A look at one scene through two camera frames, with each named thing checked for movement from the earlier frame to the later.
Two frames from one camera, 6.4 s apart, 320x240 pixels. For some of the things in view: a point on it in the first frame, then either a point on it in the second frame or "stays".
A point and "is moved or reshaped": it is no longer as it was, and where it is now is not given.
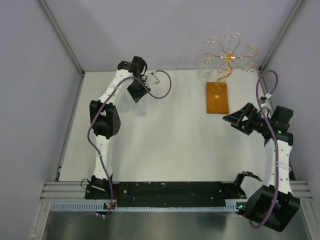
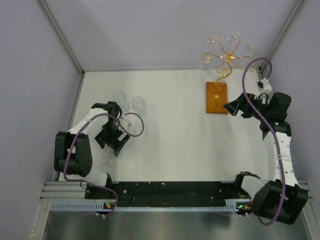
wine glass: (211, 40) stays
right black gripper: (236, 118) to (234, 107)
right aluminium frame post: (295, 10) stays
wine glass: (251, 49) stays
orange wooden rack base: (217, 99) stays
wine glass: (140, 108) stays
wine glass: (232, 35) stays
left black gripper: (137, 96) to (102, 140)
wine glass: (205, 72) is moved or reshaped
